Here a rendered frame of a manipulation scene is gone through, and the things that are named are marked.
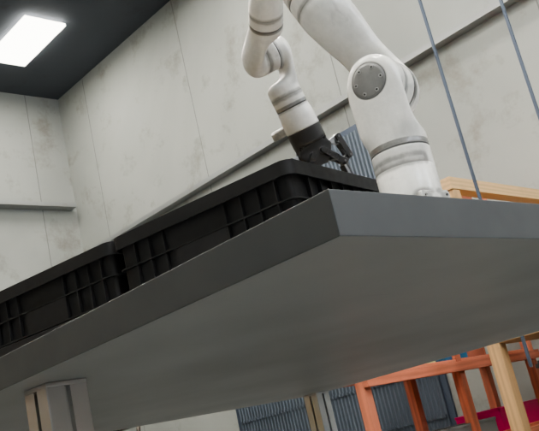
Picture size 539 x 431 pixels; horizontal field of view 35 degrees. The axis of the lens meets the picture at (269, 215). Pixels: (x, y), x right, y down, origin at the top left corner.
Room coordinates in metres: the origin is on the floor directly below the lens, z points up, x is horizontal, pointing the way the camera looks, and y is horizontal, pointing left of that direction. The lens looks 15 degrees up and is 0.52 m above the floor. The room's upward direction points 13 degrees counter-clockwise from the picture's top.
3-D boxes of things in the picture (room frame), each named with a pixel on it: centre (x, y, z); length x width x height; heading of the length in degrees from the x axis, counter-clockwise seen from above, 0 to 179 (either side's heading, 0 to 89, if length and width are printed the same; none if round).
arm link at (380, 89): (1.24, -0.22, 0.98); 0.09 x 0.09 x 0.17; 58
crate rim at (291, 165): (1.45, 0.04, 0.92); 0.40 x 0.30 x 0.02; 56
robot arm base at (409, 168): (1.24, -0.22, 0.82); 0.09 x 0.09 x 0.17; 39
